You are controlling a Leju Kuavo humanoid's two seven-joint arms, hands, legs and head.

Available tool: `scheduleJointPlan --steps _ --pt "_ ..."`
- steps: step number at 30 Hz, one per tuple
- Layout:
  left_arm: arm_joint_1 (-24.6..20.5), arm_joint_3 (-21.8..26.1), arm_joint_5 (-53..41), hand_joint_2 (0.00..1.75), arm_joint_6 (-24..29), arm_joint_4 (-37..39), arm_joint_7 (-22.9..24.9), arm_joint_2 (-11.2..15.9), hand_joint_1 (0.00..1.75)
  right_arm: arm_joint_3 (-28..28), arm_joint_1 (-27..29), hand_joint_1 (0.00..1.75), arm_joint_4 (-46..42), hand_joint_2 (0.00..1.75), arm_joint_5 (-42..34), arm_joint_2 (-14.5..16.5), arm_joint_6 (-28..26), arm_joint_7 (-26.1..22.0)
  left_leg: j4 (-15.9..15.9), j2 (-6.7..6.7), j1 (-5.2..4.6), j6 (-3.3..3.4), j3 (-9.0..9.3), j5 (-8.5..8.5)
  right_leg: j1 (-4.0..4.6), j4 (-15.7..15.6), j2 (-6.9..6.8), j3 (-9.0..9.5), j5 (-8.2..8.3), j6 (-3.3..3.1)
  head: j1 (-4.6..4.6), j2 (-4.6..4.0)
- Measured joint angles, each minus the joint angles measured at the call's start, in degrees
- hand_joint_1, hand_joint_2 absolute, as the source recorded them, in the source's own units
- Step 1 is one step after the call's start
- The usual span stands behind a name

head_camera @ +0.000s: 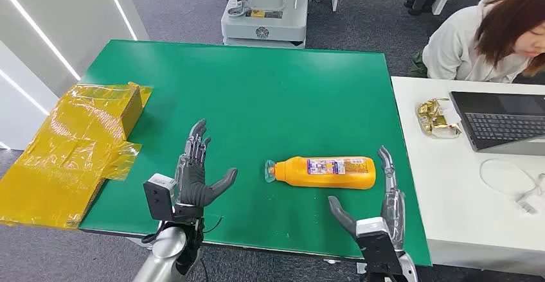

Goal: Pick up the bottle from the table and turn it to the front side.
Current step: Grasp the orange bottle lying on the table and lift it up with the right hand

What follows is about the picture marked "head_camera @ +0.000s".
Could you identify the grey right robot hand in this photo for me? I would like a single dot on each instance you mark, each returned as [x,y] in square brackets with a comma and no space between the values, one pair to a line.
[394,212]

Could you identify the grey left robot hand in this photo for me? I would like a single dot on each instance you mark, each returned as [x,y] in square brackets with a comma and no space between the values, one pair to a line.
[193,186]

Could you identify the orange plastic bottle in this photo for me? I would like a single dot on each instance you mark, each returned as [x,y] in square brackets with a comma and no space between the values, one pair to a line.
[328,173]

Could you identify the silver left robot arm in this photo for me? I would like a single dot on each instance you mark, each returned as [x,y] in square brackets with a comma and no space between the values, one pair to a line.
[164,250]

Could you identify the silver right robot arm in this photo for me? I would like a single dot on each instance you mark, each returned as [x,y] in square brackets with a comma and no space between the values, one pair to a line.
[411,269]

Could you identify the gold foil snack wrapper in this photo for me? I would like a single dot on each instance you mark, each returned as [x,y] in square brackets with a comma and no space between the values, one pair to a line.
[434,118]

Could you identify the yellow film-wrapped cardboard box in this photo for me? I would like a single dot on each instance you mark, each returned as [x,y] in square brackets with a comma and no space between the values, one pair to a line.
[64,156]

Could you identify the dark grey laptop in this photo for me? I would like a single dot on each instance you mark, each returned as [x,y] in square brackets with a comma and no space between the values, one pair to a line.
[502,120]

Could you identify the grey-white wheeled machine base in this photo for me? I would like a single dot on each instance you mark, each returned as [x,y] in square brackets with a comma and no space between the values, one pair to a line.
[266,12]

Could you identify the person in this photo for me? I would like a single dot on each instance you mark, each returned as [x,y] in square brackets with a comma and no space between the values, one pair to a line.
[477,41]

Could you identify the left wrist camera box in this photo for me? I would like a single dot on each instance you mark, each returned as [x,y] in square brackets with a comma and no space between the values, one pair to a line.
[158,197]

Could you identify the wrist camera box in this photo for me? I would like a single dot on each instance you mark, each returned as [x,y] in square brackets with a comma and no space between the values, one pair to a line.
[379,250]
[158,197]

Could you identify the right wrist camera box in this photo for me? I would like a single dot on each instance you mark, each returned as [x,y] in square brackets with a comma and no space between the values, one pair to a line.
[379,250]

